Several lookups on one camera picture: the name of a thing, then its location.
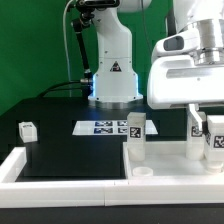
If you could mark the white square tabletop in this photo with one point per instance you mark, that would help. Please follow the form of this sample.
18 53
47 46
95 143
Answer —
166 159

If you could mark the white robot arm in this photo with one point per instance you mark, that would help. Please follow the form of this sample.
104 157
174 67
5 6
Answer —
115 80

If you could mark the white U-shaped obstacle fence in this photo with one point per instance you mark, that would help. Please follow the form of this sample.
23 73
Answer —
15 194

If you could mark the white sheet with AprilTags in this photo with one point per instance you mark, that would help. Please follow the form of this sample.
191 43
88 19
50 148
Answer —
103 127

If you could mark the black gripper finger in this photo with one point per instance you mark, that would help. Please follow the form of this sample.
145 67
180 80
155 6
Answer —
197 120

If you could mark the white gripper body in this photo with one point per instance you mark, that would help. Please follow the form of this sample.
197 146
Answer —
175 80

